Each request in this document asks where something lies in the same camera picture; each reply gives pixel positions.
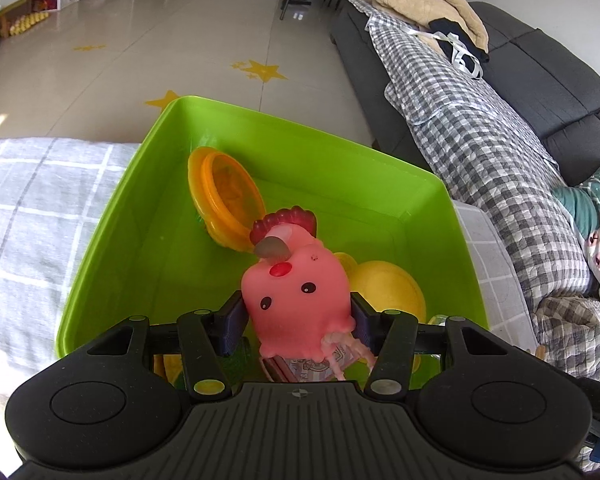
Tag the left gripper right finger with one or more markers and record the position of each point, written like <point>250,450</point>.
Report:
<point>391,337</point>

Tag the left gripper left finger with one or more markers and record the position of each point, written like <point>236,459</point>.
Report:
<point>204,337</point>

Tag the pink chicken squeeze toy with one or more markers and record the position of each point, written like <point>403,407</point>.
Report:
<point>297,294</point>

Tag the yellow corn toy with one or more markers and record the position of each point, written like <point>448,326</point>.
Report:
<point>169,367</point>

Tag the yellow bell pepper toy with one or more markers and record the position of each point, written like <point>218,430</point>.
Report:
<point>384,286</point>

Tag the green plastic cookie box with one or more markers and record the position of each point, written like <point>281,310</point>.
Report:
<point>151,253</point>

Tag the orange pumpkin half toy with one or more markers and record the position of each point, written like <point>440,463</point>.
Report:
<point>225,196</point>

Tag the grey plaid blanket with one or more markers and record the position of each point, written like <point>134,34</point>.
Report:
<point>488,157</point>

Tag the grey checked table cloth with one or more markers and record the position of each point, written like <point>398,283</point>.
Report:
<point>52,195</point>

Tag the black white garment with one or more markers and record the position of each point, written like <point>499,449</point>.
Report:
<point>458,47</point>

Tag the dark grey sofa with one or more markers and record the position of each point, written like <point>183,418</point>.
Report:
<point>553,90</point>

